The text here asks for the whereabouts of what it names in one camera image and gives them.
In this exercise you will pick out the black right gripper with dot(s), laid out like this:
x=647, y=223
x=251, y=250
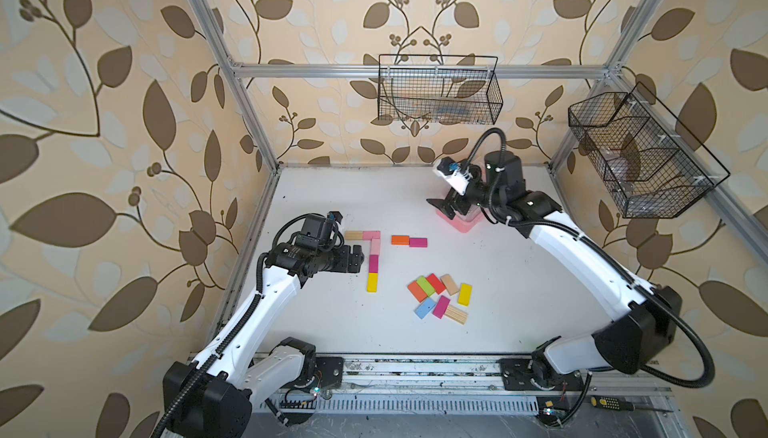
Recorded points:
x=446, y=205

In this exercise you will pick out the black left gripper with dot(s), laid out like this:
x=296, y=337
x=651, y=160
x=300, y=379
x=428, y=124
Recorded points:
x=343, y=265

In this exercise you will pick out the dark pink block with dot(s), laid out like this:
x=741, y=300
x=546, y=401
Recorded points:
x=373, y=264

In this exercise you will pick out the light pink block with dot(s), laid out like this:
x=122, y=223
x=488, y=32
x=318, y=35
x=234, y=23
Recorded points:
x=375, y=248

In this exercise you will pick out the natural wood block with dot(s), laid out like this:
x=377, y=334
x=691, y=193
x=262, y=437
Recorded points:
x=354, y=235

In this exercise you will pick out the thin yellow block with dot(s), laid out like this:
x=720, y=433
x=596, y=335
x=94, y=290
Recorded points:
x=372, y=283

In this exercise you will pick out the orange block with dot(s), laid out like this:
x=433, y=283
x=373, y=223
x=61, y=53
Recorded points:
x=399, y=240

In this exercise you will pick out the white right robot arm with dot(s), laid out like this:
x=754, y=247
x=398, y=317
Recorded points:
x=643, y=318

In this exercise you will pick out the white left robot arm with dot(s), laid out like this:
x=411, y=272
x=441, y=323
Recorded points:
x=215, y=394

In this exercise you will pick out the pink plastic storage box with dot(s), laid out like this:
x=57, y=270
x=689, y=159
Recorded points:
x=463, y=223

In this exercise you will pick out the orange-red block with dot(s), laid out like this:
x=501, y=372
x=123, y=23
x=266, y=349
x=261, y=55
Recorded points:
x=416, y=290

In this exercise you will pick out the green block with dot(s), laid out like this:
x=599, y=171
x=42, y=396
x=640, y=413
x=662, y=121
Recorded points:
x=425, y=286

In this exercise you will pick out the red block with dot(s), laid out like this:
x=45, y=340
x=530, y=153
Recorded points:
x=436, y=284

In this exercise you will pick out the blue block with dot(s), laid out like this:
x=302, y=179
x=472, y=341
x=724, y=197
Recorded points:
x=425, y=308

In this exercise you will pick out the magenta slanted block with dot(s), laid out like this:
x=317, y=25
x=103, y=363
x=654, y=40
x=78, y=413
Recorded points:
x=441, y=306

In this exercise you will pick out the ridged wood block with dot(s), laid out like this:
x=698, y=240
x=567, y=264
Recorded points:
x=456, y=315

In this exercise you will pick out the yellow black screwdriver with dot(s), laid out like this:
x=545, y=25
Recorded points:
x=619, y=404

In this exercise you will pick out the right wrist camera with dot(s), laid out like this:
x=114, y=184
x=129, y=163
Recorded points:
x=453, y=173

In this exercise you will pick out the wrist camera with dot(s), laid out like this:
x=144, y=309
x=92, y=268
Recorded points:
x=334, y=218
x=453, y=173

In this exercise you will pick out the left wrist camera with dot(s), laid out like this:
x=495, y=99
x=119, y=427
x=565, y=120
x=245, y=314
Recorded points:
x=334, y=218

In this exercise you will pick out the black wire basket back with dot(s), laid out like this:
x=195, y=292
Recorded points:
x=439, y=88

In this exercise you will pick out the black wire basket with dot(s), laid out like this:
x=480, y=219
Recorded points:
x=653, y=164
x=439, y=88

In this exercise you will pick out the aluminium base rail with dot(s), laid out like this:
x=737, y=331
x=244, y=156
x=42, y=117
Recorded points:
x=454, y=385

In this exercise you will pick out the black wire basket right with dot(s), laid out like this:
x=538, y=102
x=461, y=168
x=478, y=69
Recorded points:
x=653, y=164

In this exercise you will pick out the aluminium frame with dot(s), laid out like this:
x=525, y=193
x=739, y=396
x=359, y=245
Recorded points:
x=610, y=76

